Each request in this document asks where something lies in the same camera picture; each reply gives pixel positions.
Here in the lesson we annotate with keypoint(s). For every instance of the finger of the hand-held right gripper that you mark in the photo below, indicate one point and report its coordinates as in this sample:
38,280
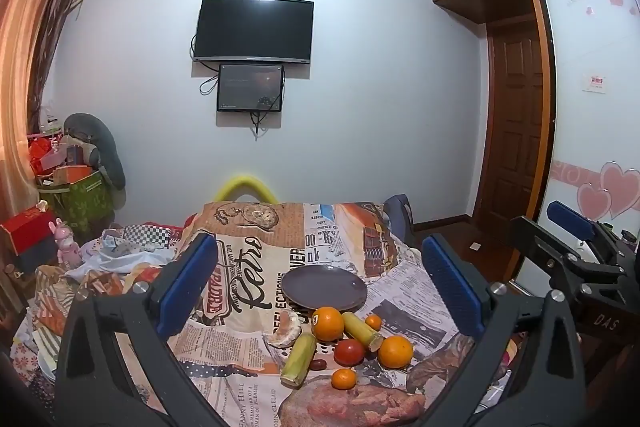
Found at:
550,252
570,216

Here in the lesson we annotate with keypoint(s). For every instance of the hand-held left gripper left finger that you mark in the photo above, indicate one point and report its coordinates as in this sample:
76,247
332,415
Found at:
192,277

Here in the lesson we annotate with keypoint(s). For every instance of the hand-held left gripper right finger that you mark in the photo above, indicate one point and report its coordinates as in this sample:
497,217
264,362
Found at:
450,282

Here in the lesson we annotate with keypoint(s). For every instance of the small mandarin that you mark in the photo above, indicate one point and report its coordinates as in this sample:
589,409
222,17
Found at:
373,322
344,379

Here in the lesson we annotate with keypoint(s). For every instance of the large plain orange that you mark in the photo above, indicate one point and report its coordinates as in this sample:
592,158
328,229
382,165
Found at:
396,352

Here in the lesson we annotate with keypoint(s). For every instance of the yellow-green sugarcane piece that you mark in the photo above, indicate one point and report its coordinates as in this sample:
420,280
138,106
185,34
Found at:
299,359
362,332

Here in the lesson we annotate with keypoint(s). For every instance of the peeled citrus piece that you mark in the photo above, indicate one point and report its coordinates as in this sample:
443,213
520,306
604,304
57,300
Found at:
285,331

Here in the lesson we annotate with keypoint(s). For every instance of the red tomato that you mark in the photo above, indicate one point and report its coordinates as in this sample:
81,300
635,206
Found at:
349,352

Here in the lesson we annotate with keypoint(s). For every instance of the dark grey plate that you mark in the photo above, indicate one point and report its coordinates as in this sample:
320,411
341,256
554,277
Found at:
322,288

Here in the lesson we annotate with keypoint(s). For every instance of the large orange with sticker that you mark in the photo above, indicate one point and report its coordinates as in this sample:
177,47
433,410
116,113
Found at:
328,324

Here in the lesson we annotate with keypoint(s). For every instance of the black-white checkered cloth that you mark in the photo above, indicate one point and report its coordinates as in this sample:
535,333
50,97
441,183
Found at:
147,237

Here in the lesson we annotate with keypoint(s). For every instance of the printed blanket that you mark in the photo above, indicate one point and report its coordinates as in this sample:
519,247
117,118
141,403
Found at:
260,252

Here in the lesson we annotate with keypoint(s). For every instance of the light blue cloth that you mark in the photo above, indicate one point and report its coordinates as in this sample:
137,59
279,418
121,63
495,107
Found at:
120,259

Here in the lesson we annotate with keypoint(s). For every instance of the brown wooden door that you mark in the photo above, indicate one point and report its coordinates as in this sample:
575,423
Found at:
515,127

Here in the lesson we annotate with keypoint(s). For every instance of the white heart-print sliding door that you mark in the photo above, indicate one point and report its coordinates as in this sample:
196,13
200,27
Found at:
585,107

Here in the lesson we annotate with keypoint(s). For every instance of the pink bunny toy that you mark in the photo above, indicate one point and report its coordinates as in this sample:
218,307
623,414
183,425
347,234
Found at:
67,247

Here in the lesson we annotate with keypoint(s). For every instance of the green patterned bag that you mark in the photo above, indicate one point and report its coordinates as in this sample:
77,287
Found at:
82,202

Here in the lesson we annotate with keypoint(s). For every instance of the small red date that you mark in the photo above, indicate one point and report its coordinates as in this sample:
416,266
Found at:
318,364

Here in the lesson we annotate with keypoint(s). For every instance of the grey plush toy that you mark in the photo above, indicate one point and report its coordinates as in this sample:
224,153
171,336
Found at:
105,147

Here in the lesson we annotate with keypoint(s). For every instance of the orange cardboard box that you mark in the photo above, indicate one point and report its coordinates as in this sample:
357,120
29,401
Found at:
72,174

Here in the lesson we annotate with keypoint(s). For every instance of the red box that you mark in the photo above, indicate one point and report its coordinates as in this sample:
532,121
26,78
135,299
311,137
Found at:
25,229

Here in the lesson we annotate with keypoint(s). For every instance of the pile of red gift bags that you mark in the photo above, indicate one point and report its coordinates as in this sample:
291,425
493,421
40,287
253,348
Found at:
45,154

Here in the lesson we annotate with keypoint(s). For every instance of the orange sheer curtain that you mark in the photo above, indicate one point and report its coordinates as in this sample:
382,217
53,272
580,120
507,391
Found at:
20,82

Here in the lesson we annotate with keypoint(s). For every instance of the brown patterned curtain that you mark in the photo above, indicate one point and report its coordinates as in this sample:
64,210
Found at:
55,22

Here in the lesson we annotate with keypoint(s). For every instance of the small black wall monitor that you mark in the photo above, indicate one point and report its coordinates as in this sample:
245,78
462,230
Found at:
250,88

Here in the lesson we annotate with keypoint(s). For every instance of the black wall television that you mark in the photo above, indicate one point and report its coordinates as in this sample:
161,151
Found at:
253,29

